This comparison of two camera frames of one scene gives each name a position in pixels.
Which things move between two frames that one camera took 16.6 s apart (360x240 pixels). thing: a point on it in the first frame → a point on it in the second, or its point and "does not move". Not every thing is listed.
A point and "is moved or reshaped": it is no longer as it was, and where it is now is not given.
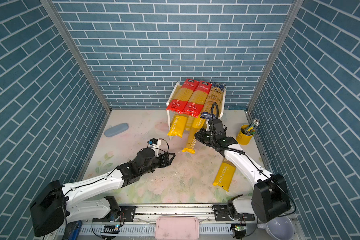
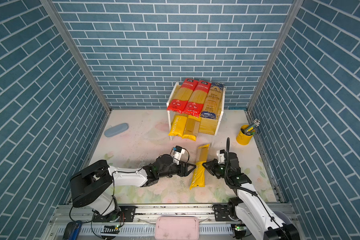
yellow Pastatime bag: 225,174 is moved or reshaped
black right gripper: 200,136 → 211,168
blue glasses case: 116,130 does not move
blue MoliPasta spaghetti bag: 216,95 does not move
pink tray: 176,227 does not move
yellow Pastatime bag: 178,125 does not move
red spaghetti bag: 195,105 does not move
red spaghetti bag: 181,96 does not move
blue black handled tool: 72,230 does not move
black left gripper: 168,162 → 186,166
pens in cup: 250,128 does not move
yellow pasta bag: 192,123 is moved or reshaped
